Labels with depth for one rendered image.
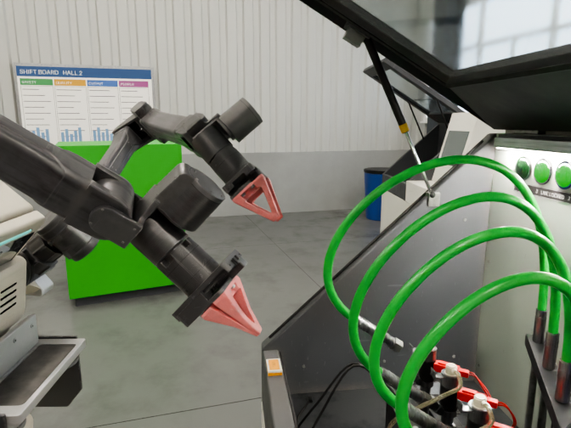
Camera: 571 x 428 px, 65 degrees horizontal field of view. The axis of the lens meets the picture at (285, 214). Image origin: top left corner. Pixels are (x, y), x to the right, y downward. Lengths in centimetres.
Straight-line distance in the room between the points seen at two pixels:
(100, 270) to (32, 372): 306
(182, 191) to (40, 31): 677
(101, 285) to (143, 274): 33
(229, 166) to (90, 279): 329
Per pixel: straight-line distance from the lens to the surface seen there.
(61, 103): 711
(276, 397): 95
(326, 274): 72
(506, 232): 61
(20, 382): 94
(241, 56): 730
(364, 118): 788
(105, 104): 704
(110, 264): 398
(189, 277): 57
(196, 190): 55
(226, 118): 82
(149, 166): 386
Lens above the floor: 147
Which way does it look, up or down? 11 degrees down
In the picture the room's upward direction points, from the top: straight up
